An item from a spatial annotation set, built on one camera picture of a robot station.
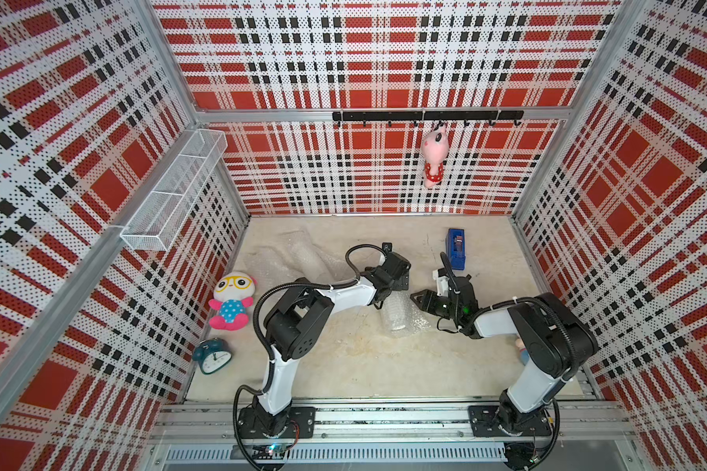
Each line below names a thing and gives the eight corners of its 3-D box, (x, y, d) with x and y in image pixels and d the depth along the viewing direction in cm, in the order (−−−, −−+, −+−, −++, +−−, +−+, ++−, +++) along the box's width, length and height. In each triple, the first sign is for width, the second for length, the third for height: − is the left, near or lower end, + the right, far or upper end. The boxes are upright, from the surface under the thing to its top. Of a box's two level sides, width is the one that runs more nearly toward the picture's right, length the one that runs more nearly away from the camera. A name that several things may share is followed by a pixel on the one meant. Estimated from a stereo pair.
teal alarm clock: (208, 375, 83) (194, 365, 76) (205, 355, 87) (191, 345, 80) (233, 363, 85) (222, 353, 79) (229, 344, 89) (218, 333, 82)
